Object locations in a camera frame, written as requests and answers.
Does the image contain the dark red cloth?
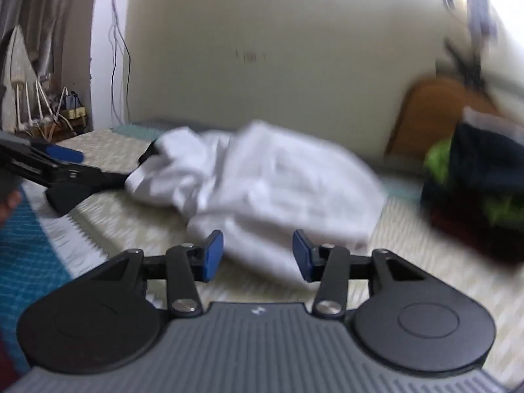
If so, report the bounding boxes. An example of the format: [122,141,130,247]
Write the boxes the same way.
[0,327,23,387]

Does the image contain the green garment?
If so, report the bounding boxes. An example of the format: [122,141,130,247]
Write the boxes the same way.
[423,138,524,224]

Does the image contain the white folded rack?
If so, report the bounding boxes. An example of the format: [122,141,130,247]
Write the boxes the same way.
[0,25,62,134]

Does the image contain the beige patterned bedsheet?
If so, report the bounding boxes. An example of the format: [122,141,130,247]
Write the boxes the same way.
[20,125,524,383]

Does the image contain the grey curtain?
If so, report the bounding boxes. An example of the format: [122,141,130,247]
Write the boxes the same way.
[0,0,101,132]

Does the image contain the maroon garment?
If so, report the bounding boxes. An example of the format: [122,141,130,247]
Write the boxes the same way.
[421,190,524,269]

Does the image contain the hanging thin cables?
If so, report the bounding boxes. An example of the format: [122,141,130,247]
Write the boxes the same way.
[108,0,132,125]

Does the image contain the person's left hand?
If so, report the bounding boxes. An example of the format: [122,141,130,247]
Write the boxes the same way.
[0,188,23,228]

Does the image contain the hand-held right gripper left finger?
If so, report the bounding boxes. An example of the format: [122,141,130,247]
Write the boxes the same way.
[88,230,224,319]

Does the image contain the white power adapter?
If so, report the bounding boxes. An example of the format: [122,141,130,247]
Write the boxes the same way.
[464,0,499,39]

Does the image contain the black tape strips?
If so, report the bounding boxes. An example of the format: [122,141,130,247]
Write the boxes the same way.
[443,35,500,93]

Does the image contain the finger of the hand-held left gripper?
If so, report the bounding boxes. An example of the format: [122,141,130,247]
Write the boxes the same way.
[43,163,132,215]
[29,139,85,165]

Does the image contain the brown wooden headboard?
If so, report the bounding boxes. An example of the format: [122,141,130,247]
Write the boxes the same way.
[385,74,506,157]

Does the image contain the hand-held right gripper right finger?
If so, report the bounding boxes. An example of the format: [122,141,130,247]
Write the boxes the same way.
[292,230,429,320]

